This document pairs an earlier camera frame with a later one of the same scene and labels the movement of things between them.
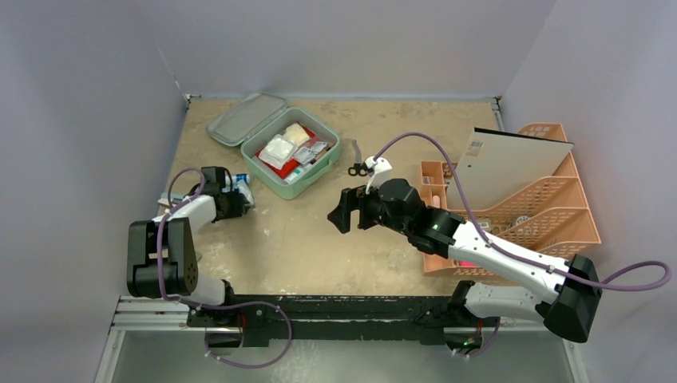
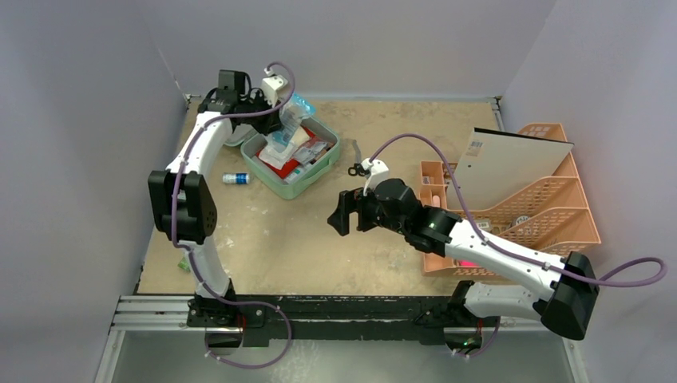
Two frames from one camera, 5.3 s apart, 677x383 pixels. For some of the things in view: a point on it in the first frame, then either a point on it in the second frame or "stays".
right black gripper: (361, 212) stays
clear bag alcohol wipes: (306, 155) stays
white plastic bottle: (297, 173) stays
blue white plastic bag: (241, 185) -> (290, 114)
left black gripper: (238, 200) -> (271, 124)
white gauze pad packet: (279, 151) stays
